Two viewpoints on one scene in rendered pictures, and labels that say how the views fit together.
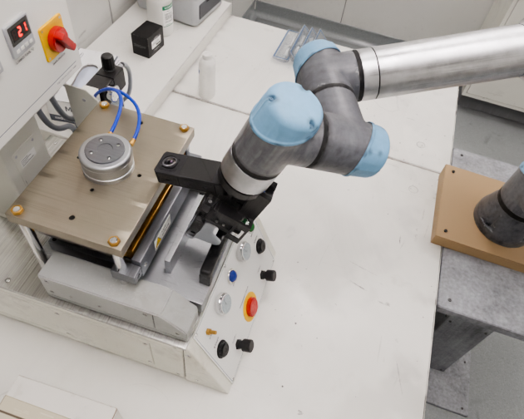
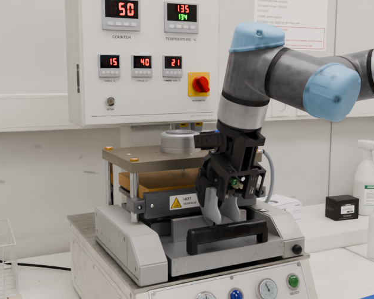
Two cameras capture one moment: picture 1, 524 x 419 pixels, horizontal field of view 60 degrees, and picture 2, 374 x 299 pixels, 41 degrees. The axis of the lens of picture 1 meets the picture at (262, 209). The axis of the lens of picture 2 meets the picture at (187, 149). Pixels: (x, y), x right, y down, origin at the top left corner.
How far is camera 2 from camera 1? 0.69 m
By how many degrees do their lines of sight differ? 62
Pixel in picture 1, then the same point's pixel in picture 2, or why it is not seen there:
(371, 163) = (322, 83)
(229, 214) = (219, 162)
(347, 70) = (357, 55)
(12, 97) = (152, 98)
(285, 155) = (243, 66)
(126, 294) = (126, 225)
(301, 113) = (256, 27)
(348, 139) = (301, 60)
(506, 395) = not seen: outside the picture
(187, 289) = (173, 251)
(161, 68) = (341, 226)
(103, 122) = not seen: hidden behind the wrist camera
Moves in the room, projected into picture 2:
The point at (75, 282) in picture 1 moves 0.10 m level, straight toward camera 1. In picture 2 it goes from (108, 213) to (84, 229)
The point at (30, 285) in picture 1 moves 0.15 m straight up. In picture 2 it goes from (93, 234) to (91, 164)
